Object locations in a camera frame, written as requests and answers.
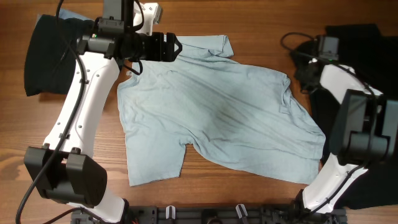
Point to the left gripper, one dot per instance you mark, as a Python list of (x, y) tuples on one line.
[(171, 53)]

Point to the light blue t-shirt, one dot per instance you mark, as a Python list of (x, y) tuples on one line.
[(242, 117)]

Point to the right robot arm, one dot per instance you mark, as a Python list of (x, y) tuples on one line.
[(363, 134)]

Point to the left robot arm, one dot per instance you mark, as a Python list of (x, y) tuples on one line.
[(63, 169)]

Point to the folded light blue shirt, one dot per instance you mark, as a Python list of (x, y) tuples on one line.
[(66, 14)]

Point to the folded black shirt on stack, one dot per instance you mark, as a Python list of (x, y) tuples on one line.
[(49, 64)]

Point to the black shirt on right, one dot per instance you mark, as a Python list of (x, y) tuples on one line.
[(363, 47)]

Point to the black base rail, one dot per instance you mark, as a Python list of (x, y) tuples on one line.
[(226, 215)]

